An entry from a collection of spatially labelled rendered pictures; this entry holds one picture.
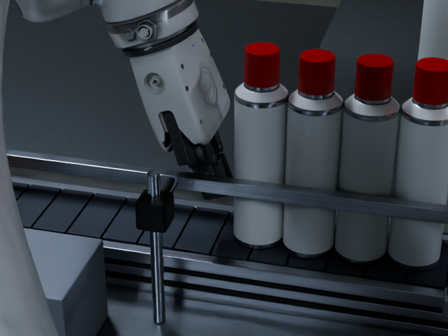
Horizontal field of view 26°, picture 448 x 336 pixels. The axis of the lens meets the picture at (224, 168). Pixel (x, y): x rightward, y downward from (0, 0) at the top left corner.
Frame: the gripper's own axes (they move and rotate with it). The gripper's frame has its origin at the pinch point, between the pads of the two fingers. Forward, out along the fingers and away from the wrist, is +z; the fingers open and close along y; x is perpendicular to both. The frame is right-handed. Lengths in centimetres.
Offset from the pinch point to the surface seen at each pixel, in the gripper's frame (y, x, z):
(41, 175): 2.9, 20.6, -2.9
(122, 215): 0.5, 11.7, 2.5
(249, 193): -4.1, -4.6, 0.5
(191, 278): -5.5, 3.9, 7.9
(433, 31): 24.6, -20.8, -1.2
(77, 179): 2.9, 16.5, -1.5
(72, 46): 55, 40, -3
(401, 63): 50, -12, 11
